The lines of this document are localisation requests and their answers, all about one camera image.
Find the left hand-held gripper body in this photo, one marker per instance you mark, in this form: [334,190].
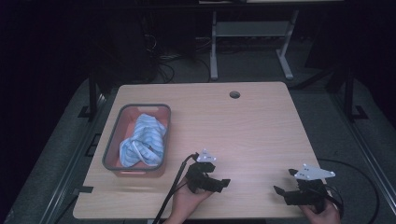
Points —
[199,179]

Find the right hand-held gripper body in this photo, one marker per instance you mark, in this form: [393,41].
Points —
[306,189]

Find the blue striped cloth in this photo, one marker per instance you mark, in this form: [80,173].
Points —
[146,141]

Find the pink basket with grey rim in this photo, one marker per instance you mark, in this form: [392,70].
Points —
[116,137]

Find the person's left hand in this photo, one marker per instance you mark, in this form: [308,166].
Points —
[183,202]

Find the person's right hand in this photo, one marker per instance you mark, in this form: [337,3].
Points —
[323,216]

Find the metal frame rail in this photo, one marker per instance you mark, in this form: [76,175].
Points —
[364,146]
[74,155]

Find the black stand post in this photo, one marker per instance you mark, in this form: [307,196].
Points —
[92,93]
[349,93]

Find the black table edge bracket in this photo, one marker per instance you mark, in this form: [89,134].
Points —
[84,189]

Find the white metal table frame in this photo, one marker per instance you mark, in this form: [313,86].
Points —
[252,29]

